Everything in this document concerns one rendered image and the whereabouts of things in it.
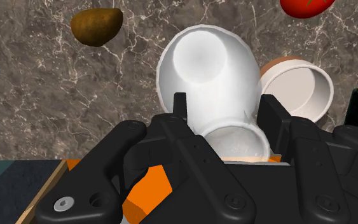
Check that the brown potato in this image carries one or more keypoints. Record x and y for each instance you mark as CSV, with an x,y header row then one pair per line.
x,y
95,27

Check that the large white bowl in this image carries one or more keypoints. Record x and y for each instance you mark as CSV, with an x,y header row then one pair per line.
x,y
211,90

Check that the red tomato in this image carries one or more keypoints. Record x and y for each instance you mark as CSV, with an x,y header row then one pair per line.
x,y
302,7

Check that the orange bowl with white inside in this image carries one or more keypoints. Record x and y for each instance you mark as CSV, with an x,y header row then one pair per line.
x,y
302,90

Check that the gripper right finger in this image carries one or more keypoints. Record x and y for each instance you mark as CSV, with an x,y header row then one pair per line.
x,y
318,173

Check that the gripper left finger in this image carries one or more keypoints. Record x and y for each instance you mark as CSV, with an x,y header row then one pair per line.
x,y
104,173

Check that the small white cup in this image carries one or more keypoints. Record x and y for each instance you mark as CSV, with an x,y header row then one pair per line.
x,y
236,142

